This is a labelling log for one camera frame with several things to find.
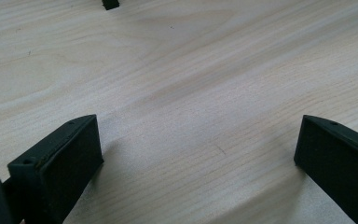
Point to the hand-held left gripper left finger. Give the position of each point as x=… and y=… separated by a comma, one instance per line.
x=62, y=168

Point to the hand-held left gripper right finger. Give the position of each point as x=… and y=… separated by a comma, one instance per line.
x=341, y=161

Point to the black two-tier metal shelf rack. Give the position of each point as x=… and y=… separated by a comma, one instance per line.
x=110, y=3

